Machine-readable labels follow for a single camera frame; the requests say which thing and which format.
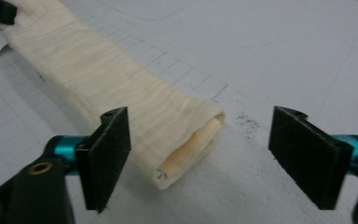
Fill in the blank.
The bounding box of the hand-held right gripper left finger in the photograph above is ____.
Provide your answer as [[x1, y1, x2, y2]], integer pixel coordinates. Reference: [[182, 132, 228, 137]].
[[53, 105, 132, 215]]

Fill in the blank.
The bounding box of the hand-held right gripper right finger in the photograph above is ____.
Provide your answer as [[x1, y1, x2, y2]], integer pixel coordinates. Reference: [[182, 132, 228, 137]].
[[268, 105, 358, 211]]

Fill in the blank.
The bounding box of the cream printed cloth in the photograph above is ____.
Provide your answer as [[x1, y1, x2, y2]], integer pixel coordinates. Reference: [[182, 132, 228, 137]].
[[0, 0, 227, 191]]

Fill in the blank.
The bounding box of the white grid mat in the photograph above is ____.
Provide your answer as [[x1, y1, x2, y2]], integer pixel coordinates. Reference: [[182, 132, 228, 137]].
[[0, 0, 358, 224]]

